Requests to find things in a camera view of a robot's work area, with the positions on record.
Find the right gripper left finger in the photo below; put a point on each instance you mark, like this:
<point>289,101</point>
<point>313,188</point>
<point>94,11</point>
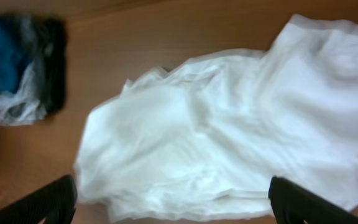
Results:
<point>51,204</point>

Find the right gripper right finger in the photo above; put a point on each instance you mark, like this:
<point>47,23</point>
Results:
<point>292,204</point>

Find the white shirt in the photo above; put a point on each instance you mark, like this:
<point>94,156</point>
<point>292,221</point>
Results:
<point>203,141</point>

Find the light denim folded garment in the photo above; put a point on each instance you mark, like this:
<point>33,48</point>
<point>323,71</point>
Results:
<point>32,101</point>

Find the black folded garment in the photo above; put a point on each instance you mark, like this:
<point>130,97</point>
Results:
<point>50,64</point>

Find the blue folded garment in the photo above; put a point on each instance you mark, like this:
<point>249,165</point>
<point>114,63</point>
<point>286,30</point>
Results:
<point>13,58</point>

